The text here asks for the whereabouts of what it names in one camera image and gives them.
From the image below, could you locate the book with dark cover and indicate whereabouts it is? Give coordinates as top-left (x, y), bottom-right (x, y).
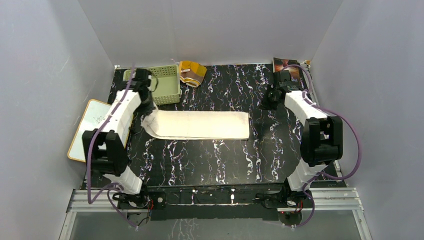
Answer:
top-left (272, 57), bottom-right (303, 82)

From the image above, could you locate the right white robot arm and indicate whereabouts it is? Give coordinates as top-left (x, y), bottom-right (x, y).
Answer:
top-left (263, 70), bottom-right (343, 207)

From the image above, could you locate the green plastic basket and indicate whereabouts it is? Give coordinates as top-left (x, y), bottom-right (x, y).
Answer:
top-left (116, 65), bottom-right (182, 106)

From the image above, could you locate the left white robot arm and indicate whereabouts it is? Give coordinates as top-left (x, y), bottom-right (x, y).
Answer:
top-left (81, 68), bottom-right (155, 208)

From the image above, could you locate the white towel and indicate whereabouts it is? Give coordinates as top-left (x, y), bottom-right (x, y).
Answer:
top-left (141, 109), bottom-right (250, 140)

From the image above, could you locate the whiteboard with yellow frame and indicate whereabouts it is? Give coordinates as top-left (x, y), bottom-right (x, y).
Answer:
top-left (67, 98), bottom-right (134, 164)

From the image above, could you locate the yellow brown folded cloth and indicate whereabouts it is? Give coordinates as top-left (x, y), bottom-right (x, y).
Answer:
top-left (179, 60), bottom-right (207, 88)

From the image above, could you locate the aluminium frame rail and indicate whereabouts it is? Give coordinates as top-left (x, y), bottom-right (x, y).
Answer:
top-left (67, 187), bottom-right (364, 213)

